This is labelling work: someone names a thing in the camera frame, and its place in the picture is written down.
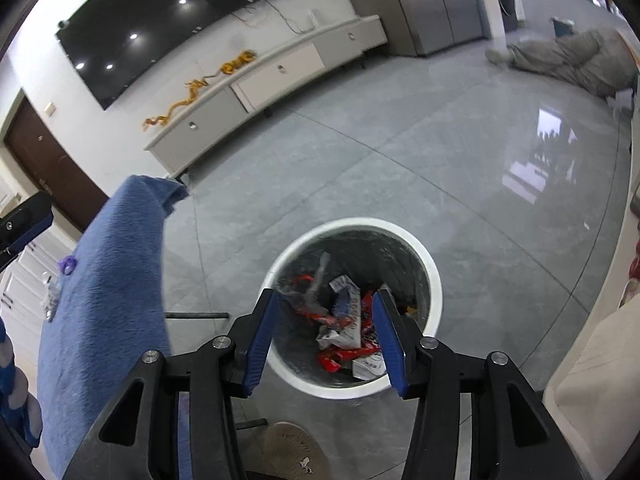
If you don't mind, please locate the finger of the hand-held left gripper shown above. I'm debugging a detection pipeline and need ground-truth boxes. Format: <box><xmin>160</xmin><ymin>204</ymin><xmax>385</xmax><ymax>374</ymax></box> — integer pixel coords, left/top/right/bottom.
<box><xmin>0</xmin><ymin>192</ymin><xmax>54</xmax><ymax>272</ymax></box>

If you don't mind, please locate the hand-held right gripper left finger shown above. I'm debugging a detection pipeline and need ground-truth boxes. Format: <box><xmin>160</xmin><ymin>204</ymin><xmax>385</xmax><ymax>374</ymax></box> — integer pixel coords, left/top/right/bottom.
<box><xmin>62</xmin><ymin>287</ymin><xmax>282</xmax><ymax>480</ymax></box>

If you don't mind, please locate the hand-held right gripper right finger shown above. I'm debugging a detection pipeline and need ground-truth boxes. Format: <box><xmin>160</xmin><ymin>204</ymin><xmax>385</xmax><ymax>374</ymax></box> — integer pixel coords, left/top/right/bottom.
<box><xmin>371</xmin><ymin>287</ymin><xmax>592</xmax><ymax>480</ymax></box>

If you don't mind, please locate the pile of snack wrappers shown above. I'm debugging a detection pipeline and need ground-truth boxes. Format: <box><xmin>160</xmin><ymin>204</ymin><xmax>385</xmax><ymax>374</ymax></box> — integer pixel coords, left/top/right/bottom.
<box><xmin>276</xmin><ymin>252</ymin><xmax>417</xmax><ymax>382</ymax></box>

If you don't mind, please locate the white round trash bin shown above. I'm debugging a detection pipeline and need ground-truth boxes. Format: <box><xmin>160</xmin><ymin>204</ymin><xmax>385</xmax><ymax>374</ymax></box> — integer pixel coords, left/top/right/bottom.
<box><xmin>257</xmin><ymin>216</ymin><xmax>445</xmax><ymax>401</ymax></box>

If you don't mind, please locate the crumpled clear wrapper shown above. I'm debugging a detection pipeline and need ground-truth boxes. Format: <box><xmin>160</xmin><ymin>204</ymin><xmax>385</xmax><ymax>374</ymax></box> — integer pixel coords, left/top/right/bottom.
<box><xmin>40</xmin><ymin>272</ymin><xmax>64</xmax><ymax>322</ymax></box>

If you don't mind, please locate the brown door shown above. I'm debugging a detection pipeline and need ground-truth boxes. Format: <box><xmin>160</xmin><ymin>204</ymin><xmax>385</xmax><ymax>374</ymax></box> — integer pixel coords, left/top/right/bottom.
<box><xmin>4</xmin><ymin>97</ymin><xmax>110</xmax><ymax>234</ymax></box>

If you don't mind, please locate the blue blanket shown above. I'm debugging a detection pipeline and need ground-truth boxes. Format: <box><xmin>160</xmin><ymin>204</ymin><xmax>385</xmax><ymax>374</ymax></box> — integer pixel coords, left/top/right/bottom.
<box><xmin>37</xmin><ymin>174</ymin><xmax>191</xmax><ymax>479</ymax></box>

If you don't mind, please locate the beige slipper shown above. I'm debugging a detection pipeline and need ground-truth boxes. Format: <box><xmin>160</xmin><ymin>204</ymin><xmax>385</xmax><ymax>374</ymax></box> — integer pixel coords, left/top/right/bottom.
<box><xmin>262</xmin><ymin>422</ymin><xmax>334</xmax><ymax>480</ymax></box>

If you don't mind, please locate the golden dragon decoration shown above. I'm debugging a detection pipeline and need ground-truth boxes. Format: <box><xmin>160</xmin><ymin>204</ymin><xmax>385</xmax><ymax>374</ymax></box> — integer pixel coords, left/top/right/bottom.
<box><xmin>142</xmin><ymin>49</ymin><xmax>259</xmax><ymax>134</ymax></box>

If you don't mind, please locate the white television cabinet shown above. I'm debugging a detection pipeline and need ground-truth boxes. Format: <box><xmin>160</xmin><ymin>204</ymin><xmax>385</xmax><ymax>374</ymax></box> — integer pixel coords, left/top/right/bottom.
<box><xmin>143</xmin><ymin>14</ymin><xmax>389</xmax><ymax>184</ymax></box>

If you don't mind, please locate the grey refrigerator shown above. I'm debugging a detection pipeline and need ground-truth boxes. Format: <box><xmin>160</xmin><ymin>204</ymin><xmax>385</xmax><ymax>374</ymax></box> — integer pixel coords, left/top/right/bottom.
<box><xmin>382</xmin><ymin>0</ymin><xmax>486</xmax><ymax>57</ymax></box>

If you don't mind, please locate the black table frame bar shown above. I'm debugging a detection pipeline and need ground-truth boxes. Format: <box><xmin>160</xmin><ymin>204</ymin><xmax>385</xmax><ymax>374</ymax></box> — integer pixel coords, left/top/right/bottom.
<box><xmin>165</xmin><ymin>311</ymin><xmax>231</xmax><ymax>321</ymax></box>

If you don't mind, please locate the black wall television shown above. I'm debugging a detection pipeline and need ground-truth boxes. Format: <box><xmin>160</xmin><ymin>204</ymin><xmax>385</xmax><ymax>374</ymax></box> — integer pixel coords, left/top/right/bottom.
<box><xmin>55</xmin><ymin>0</ymin><xmax>297</xmax><ymax>111</ymax></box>

